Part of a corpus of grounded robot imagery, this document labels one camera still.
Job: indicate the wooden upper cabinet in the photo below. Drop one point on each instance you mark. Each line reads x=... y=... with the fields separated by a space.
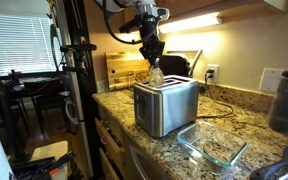
x=234 y=6

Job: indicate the white wall outlet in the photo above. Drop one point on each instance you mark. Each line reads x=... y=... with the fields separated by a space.
x=214 y=78

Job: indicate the dark dining chair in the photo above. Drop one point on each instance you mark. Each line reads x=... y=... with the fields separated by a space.
x=47 y=100

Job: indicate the white window blinds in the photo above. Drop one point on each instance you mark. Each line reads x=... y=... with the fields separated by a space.
x=20 y=43

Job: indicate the black slanted pole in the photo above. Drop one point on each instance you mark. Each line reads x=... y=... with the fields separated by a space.
x=7 y=116

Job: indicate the black water bottle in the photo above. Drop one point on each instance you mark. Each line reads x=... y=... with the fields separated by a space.
x=284 y=103

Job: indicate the black pole clamp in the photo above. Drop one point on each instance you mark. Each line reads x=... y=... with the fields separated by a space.
x=79 y=47

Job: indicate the wooden cutting board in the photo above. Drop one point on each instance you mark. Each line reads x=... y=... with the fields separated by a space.
x=127 y=71

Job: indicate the under-cabinet light strip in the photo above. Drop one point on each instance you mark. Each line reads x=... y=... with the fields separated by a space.
x=190 y=23

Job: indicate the white wall switch plate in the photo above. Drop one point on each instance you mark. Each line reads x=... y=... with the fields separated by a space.
x=270 y=80

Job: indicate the stainless steel toaster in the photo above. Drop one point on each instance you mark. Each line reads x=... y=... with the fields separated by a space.
x=170 y=106

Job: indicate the black tripod legs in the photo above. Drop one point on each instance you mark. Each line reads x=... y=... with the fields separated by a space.
x=34 y=166

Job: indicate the square glass bowl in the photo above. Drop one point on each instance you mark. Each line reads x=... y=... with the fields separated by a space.
x=190 y=146

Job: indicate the light wooden stool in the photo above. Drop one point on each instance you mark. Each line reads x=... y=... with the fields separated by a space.
x=49 y=150

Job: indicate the stainless steel dishwasher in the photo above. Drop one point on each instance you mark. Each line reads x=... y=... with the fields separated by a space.
x=157 y=173

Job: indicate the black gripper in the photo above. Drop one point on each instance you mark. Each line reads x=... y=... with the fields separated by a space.
x=149 y=30

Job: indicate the wooden drawer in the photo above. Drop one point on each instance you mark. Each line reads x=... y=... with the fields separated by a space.
x=112 y=146
x=108 y=170

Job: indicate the brown bread slice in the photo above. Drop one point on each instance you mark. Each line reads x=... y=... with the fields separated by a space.
x=156 y=78

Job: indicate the dark dining table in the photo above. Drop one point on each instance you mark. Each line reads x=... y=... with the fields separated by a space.
x=17 y=87

